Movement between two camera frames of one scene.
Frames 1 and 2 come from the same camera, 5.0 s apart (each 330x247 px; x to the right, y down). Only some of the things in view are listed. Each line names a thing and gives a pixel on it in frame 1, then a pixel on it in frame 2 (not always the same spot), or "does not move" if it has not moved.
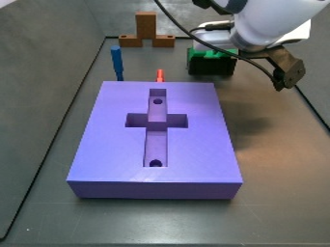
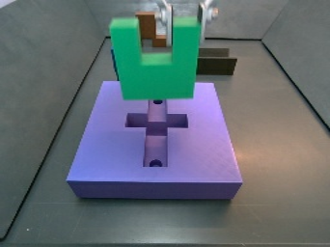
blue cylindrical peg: x=118 y=62 does not move
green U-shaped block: x=209 y=53 -> x=154 y=76
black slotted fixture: x=210 y=66 does not move
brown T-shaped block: x=146 y=31 does not move
